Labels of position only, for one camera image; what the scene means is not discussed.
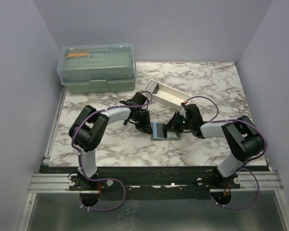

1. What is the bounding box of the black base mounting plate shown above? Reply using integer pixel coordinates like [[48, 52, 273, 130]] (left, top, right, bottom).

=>
[[39, 166, 279, 204]]

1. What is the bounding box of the aluminium rail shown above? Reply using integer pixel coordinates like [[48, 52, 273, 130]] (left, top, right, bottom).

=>
[[28, 173, 72, 193]]

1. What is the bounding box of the orange item inside box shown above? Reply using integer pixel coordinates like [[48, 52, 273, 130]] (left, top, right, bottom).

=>
[[66, 52, 89, 58]]

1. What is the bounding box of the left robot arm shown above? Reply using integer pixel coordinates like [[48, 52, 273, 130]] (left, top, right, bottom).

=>
[[68, 91, 153, 190]]

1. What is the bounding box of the beige card holder wallet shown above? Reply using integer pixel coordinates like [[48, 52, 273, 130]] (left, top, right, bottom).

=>
[[150, 122, 181, 141]]

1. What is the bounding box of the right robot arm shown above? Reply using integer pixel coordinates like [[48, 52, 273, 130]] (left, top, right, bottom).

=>
[[163, 104, 267, 189]]

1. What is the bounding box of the green plastic storage box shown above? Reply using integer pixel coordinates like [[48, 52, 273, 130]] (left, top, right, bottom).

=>
[[57, 44, 136, 94]]

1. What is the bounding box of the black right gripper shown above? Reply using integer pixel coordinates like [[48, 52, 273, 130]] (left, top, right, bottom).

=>
[[163, 112, 193, 134]]

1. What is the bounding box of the white rectangular card tray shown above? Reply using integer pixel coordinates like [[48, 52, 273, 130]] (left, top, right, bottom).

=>
[[143, 79, 191, 111]]

